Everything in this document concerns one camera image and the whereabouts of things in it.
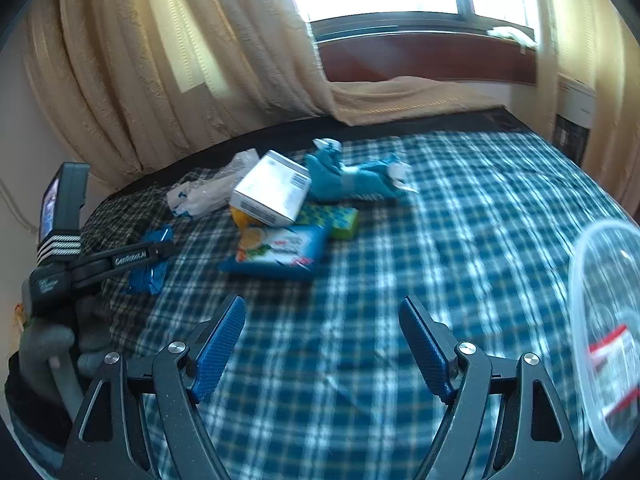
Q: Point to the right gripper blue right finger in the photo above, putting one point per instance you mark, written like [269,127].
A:
[431,348]

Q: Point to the blue plaid bed sheet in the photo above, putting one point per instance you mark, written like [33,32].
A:
[321,384]

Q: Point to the blue wet wipes pack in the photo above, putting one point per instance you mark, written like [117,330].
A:
[292,253]

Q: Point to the blue foil snack packet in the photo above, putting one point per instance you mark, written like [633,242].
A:
[150,279]

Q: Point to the grey gloved left hand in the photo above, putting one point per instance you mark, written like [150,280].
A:
[53,357]

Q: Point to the teal cloth with white ribbon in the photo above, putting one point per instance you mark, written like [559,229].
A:
[332,181]

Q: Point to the white plastic bag pack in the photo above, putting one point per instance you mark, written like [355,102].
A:
[193,199]

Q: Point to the beige left curtain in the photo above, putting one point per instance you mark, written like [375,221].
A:
[132,86]

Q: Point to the dark window frame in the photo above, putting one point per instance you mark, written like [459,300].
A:
[415,15]

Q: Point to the orange yellow toy block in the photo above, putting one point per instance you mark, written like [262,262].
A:
[243,220]

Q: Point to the green dotted box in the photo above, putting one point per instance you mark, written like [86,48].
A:
[340,221]

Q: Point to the beige curtain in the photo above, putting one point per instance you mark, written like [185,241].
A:
[588,41]
[132,86]

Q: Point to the brown wooden windowsill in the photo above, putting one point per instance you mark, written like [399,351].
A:
[430,55]

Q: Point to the red white snack packet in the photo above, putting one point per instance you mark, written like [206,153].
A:
[614,371]

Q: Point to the white cloth on sill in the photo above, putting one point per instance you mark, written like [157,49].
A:
[513,34]

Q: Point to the beige right curtain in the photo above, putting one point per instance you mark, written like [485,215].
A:
[588,41]

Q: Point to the white tower fan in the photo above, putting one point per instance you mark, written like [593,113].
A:
[574,118]

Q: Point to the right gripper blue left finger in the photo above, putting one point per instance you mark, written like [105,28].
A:
[211,348]

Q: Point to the clear round plastic basin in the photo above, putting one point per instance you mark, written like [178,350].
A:
[603,296]

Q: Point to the white medicine box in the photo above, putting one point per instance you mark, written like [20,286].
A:
[274,191]

